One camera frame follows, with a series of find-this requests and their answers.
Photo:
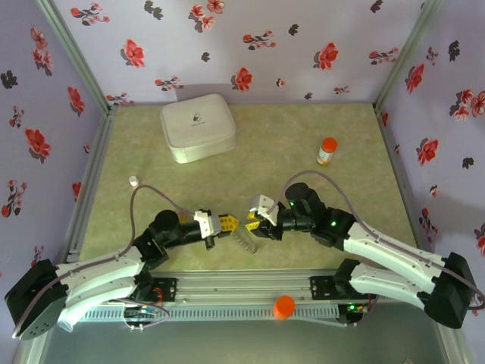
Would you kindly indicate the orange plastic cap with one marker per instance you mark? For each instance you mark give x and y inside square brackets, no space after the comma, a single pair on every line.
[284,307]

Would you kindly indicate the white square box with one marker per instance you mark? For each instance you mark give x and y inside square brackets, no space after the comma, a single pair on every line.
[197,129]

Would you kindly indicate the aluminium frame post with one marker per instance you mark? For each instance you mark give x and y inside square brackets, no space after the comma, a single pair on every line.
[405,57]
[76,57]

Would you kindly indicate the orange capped pill bottle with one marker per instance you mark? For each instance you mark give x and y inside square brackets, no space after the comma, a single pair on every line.
[326,151]

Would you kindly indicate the aluminium table edge rail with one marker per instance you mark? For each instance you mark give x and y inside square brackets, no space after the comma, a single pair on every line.
[91,182]
[398,178]

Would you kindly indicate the small circuit board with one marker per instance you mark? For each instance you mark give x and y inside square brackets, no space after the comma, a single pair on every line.
[142,312]
[356,308]

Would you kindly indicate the small white pink bottle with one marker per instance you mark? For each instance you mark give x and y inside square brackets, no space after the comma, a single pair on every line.
[133,181]

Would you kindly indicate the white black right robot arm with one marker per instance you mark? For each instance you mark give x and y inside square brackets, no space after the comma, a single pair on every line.
[386,246]

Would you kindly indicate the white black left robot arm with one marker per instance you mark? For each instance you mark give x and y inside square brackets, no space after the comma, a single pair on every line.
[94,280]

